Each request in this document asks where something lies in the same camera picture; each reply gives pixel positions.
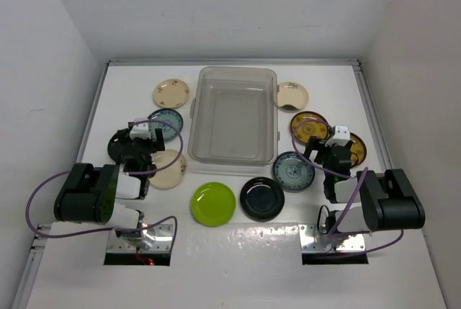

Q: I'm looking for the black plate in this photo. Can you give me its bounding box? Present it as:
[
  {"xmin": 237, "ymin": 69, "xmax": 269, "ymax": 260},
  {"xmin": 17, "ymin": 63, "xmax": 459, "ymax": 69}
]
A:
[
  {"xmin": 239, "ymin": 176, "xmax": 285, "ymax": 222},
  {"xmin": 107, "ymin": 138, "xmax": 133, "ymax": 164}
]

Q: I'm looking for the yellow brown plate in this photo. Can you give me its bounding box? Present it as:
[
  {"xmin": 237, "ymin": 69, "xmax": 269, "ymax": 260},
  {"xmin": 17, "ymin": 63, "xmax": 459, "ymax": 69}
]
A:
[
  {"xmin": 350, "ymin": 133, "xmax": 367, "ymax": 167},
  {"xmin": 290, "ymin": 111, "xmax": 330, "ymax": 145}
]

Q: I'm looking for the blue floral plate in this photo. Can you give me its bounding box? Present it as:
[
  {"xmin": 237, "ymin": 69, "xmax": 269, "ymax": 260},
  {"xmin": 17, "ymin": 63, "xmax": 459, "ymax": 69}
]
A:
[
  {"xmin": 272, "ymin": 151, "xmax": 315, "ymax": 192},
  {"xmin": 148, "ymin": 108, "xmax": 184, "ymax": 143}
]

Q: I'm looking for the cream plate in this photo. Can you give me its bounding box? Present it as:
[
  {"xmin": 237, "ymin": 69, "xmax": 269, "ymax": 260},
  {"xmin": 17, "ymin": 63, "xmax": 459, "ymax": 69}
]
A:
[
  {"xmin": 149, "ymin": 149, "xmax": 187, "ymax": 189},
  {"xmin": 277, "ymin": 81, "xmax": 309, "ymax": 111},
  {"xmin": 153, "ymin": 79, "xmax": 190, "ymax": 109}
]

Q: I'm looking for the lime green plate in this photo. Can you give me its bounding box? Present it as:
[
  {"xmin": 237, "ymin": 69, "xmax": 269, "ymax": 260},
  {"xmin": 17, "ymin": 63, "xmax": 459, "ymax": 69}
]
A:
[{"xmin": 190, "ymin": 182, "xmax": 236, "ymax": 227}]

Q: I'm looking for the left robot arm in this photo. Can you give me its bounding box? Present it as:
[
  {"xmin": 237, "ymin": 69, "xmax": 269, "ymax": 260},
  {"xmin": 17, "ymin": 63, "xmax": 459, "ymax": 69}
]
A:
[{"xmin": 53, "ymin": 128, "xmax": 165, "ymax": 250}]

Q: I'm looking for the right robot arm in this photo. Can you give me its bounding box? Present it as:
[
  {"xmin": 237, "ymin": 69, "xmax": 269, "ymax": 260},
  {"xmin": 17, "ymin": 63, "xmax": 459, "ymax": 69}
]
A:
[{"xmin": 303, "ymin": 137, "xmax": 426, "ymax": 238}]

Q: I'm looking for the clear plastic bin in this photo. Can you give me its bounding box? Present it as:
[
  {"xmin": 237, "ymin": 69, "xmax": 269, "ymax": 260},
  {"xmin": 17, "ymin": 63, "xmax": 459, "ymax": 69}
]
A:
[{"xmin": 188, "ymin": 66, "xmax": 279, "ymax": 166}]

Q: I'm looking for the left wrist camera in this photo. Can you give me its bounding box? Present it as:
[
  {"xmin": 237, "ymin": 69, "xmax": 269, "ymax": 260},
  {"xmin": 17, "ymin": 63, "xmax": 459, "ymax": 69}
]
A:
[{"xmin": 129, "ymin": 118, "xmax": 151, "ymax": 140}]

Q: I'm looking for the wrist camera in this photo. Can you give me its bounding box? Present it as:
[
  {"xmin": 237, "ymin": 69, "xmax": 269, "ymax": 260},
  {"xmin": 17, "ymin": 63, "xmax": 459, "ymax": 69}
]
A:
[
  {"xmin": 327, "ymin": 125, "xmax": 351, "ymax": 146},
  {"xmin": 129, "ymin": 118, "xmax": 151, "ymax": 140}
]

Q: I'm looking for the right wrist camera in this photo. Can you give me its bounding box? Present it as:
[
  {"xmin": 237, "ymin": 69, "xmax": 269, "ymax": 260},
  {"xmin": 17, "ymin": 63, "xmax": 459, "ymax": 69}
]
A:
[{"xmin": 327, "ymin": 125, "xmax": 351, "ymax": 146}]

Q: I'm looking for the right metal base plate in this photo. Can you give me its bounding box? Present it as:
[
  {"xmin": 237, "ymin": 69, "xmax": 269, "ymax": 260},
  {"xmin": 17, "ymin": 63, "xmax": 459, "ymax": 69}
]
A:
[{"xmin": 298, "ymin": 224, "xmax": 365, "ymax": 255}]

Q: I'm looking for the metal base plate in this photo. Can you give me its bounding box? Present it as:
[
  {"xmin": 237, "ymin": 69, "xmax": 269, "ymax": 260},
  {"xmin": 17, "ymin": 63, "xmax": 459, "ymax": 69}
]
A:
[
  {"xmin": 107, "ymin": 224, "xmax": 175, "ymax": 255},
  {"xmin": 298, "ymin": 224, "xmax": 365, "ymax": 255}
]

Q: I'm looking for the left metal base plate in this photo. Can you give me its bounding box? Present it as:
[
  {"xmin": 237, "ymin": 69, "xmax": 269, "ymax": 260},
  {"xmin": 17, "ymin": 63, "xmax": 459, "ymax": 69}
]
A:
[{"xmin": 107, "ymin": 224, "xmax": 175, "ymax": 255}]

